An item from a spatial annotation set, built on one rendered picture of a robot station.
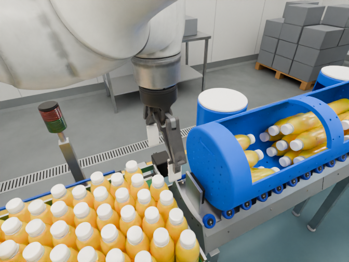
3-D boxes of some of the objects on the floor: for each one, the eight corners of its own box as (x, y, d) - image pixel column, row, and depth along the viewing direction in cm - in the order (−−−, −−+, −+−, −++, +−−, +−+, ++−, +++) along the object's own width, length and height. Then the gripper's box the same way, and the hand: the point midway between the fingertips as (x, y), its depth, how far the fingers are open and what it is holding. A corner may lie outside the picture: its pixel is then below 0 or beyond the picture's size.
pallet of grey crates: (335, 81, 377) (371, 6, 306) (304, 90, 352) (335, 10, 280) (282, 62, 465) (300, 0, 394) (254, 68, 439) (268, 2, 368)
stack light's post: (120, 262, 145) (69, 142, 79) (114, 265, 144) (57, 145, 78) (118, 257, 148) (68, 136, 82) (113, 259, 147) (57, 139, 81)
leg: (317, 230, 161) (358, 175, 123) (311, 233, 159) (352, 179, 121) (310, 223, 165) (348, 169, 127) (305, 226, 163) (341, 172, 125)
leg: (300, 214, 171) (334, 160, 133) (296, 218, 169) (329, 164, 131) (295, 209, 175) (326, 155, 138) (290, 212, 173) (320, 158, 136)
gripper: (209, 105, 32) (201, 192, 45) (153, 60, 50) (159, 131, 63) (165, 117, 30) (170, 205, 42) (122, 65, 48) (135, 138, 61)
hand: (163, 157), depth 52 cm, fingers open, 13 cm apart
